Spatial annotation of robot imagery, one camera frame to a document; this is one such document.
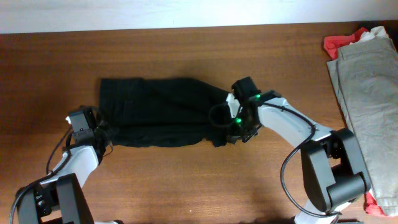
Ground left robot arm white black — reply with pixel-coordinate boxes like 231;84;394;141
9;106;113;224

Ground black shorts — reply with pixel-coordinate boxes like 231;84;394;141
99;78;231;147

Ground left black cable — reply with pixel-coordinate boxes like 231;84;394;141
9;127;114;224

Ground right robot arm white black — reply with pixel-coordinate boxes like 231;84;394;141
226;77;371;223

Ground khaki grey shorts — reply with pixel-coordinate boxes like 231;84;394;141
327;38;397;217

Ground white garment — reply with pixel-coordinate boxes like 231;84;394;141
358;26;389;42

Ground red garment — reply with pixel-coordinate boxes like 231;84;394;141
323;27;386;217

